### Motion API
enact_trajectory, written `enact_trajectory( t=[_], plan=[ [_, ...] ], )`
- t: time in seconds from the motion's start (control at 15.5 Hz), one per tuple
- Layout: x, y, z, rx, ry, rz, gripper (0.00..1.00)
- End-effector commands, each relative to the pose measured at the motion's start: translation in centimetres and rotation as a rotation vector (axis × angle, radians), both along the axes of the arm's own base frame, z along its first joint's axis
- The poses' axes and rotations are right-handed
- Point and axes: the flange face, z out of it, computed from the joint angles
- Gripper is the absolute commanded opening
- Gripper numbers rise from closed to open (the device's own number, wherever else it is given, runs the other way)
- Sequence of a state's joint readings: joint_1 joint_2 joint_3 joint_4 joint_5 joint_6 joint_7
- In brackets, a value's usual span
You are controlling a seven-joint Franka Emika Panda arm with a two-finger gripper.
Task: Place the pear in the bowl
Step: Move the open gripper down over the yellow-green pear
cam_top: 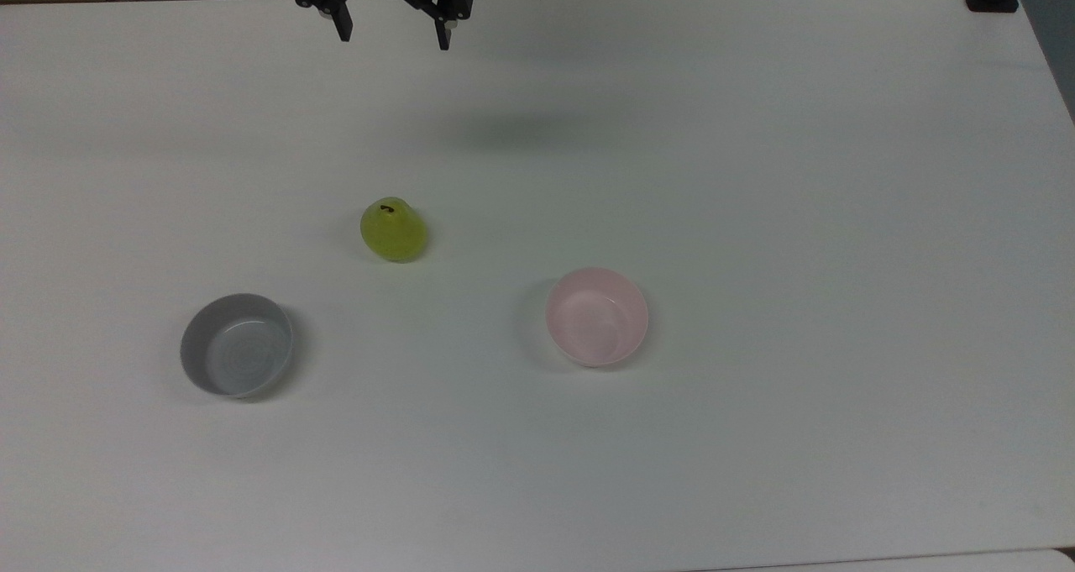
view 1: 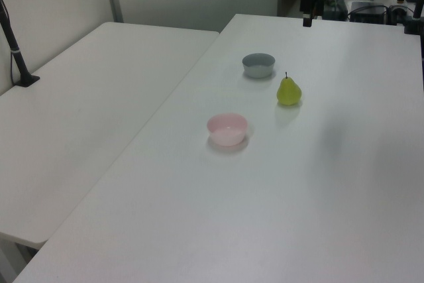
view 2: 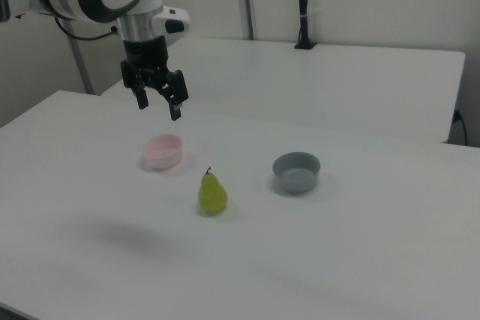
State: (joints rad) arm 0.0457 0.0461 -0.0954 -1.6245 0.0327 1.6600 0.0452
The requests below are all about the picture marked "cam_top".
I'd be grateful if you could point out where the green pear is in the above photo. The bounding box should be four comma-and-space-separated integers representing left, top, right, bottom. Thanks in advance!
360, 197, 429, 264

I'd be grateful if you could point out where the pink bowl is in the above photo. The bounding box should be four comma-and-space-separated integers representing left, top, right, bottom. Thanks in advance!
545, 268, 650, 368

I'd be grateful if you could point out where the grey bowl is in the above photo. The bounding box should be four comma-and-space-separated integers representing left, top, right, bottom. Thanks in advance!
180, 293, 295, 399

